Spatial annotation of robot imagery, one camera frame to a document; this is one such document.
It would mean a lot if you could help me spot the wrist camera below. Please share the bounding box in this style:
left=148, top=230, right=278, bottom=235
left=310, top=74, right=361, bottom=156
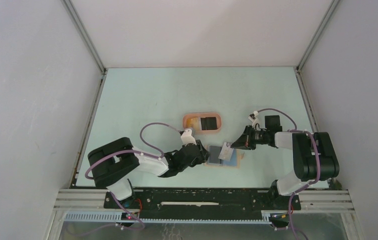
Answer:
left=180, top=128, right=197, bottom=146
left=248, top=111, right=261, bottom=130

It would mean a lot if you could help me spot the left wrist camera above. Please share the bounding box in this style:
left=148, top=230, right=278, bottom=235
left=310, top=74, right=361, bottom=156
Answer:
left=180, top=128, right=197, bottom=146

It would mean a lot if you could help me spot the grey card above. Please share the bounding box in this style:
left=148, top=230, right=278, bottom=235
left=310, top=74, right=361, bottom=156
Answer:
left=206, top=145, right=223, bottom=166

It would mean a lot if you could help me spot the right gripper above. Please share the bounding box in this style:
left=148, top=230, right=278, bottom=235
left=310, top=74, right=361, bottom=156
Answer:
left=231, top=124, right=270, bottom=150

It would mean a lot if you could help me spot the pink plastic tray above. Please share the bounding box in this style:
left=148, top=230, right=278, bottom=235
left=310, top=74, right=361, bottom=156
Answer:
left=182, top=112, right=222, bottom=135

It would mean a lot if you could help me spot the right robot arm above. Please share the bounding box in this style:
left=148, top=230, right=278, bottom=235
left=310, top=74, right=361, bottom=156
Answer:
left=230, top=113, right=340, bottom=209

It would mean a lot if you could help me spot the white VIP card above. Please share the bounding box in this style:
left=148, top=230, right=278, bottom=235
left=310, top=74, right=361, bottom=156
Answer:
left=218, top=142, right=234, bottom=162

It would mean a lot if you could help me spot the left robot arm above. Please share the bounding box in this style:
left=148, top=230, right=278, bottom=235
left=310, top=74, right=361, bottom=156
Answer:
left=84, top=137, right=210, bottom=208

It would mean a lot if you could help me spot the white cable duct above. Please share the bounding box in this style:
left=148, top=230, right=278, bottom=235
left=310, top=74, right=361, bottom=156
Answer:
left=63, top=211, right=271, bottom=224

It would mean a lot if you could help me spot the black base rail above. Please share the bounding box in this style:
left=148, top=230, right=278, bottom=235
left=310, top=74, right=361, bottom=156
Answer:
left=104, top=187, right=302, bottom=221

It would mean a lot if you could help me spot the yellow card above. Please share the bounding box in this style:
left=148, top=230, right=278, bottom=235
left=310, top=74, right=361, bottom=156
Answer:
left=185, top=117, right=202, bottom=131

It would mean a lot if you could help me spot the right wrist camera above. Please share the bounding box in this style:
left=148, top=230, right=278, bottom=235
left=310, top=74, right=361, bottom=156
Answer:
left=248, top=111, right=261, bottom=130

